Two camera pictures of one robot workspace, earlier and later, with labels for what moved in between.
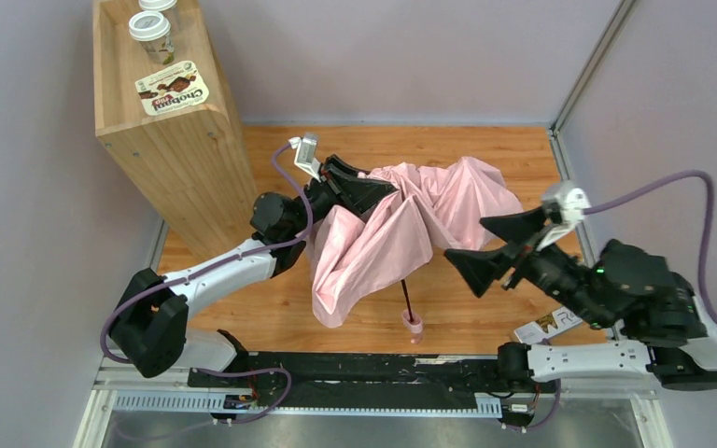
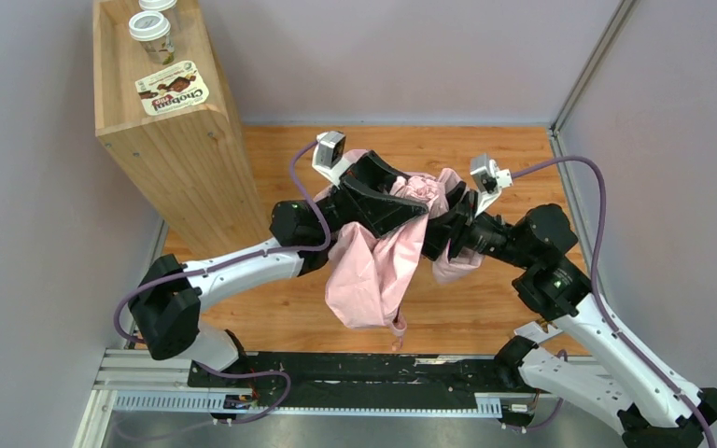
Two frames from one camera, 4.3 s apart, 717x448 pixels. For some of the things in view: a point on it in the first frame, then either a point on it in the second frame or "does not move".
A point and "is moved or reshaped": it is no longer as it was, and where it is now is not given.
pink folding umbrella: x=357 y=257 is moved or reshaped
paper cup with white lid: x=152 y=30 does not move
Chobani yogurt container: x=174 y=89 does not move
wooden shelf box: x=189 y=163 does not move
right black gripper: x=522 y=251 to x=459 y=224
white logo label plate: x=532 y=332 does not move
